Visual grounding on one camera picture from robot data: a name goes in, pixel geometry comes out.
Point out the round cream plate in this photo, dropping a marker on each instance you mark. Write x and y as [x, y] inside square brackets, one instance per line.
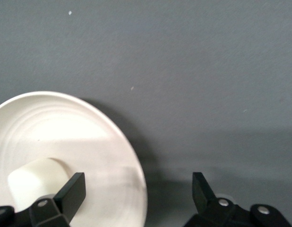
[77, 142]

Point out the white steamed bun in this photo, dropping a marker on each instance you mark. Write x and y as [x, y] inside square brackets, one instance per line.
[37, 179]

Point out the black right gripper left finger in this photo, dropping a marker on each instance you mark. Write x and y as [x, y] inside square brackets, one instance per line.
[63, 203]

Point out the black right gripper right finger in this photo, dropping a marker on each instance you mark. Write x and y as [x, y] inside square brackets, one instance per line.
[214, 210]

